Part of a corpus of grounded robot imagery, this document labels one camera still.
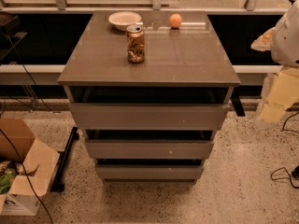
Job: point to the black floor bar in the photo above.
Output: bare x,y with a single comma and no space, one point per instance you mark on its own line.
57,184

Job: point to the brown soda can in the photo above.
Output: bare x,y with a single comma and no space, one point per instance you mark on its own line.
135,44

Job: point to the open cardboard box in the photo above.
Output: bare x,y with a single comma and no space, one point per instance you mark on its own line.
35,163

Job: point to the grey top drawer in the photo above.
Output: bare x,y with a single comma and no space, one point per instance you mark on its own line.
148,117

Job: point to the grey drawer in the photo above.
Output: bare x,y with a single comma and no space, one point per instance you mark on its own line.
148,117
143,172
149,150

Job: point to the grey middle drawer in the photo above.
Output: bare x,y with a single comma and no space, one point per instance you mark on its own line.
149,150

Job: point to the black cabinet leg right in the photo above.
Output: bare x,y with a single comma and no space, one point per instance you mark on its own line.
236,102

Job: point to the grey bottom drawer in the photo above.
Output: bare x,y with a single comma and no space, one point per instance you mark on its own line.
143,172

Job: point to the grey drawer cabinet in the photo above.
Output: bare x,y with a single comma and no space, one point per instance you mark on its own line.
184,66

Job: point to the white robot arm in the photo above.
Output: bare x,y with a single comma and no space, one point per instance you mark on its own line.
283,43

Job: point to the orange fruit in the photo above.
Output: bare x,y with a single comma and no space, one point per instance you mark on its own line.
175,21

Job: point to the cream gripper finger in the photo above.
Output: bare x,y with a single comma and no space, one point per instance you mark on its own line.
265,41
267,115

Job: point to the green bag in box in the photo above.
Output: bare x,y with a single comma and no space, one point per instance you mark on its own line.
7,176

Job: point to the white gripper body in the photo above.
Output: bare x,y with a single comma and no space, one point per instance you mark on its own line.
287,44

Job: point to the white bowl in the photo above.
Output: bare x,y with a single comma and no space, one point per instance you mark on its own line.
121,20

